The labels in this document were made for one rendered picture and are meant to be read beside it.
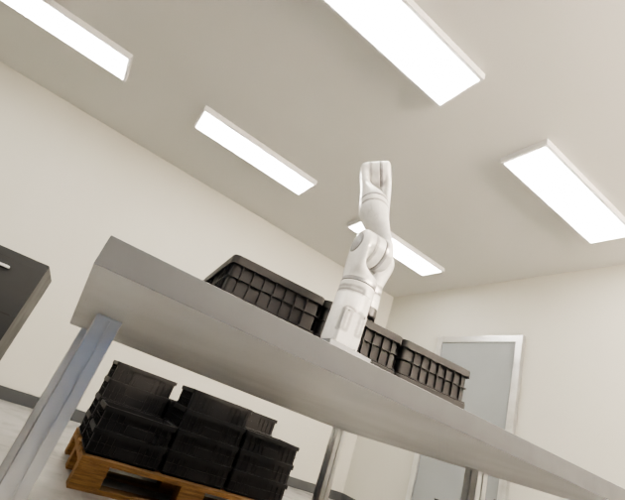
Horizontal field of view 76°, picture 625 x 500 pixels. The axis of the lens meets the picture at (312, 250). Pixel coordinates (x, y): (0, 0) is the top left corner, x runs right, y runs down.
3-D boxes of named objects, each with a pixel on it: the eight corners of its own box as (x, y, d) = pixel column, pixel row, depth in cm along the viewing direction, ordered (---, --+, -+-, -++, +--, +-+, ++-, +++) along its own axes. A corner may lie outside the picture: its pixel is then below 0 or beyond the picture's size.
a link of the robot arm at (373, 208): (395, 203, 125) (371, 187, 122) (399, 262, 105) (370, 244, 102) (376, 222, 131) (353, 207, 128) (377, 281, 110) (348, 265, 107)
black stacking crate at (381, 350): (396, 375, 122) (404, 339, 127) (314, 337, 113) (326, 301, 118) (331, 372, 157) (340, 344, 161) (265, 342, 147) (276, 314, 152)
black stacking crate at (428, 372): (466, 408, 132) (471, 374, 136) (396, 375, 122) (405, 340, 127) (391, 398, 166) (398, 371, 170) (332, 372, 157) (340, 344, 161)
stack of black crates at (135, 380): (137, 445, 271) (168, 380, 289) (145, 455, 246) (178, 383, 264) (76, 428, 256) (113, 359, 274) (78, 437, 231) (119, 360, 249)
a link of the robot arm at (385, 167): (392, 237, 145) (368, 237, 146) (391, 163, 145) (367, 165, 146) (393, 236, 135) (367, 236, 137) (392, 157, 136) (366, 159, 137)
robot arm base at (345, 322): (361, 356, 95) (381, 292, 102) (328, 339, 92) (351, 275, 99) (342, 357, 103) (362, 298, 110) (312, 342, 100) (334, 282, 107)
